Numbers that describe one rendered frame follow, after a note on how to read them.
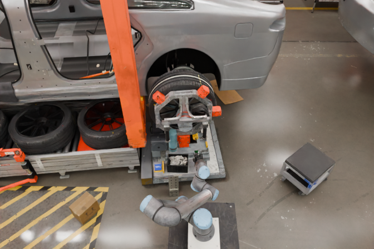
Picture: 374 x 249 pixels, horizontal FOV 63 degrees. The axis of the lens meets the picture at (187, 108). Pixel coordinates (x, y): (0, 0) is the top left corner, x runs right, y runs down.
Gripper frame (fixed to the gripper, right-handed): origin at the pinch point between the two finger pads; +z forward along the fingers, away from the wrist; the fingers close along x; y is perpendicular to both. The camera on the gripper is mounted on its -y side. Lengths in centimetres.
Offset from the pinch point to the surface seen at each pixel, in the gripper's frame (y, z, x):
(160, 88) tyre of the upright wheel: 59, 28, 25
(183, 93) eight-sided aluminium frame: 54, 16, 5
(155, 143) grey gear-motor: -9, 56, 34
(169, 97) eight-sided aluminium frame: 52, 16, 18
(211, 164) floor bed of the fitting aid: -43, 54, -26
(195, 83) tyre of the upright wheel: 61, 22, -7
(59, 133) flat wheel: 10, 72, 132
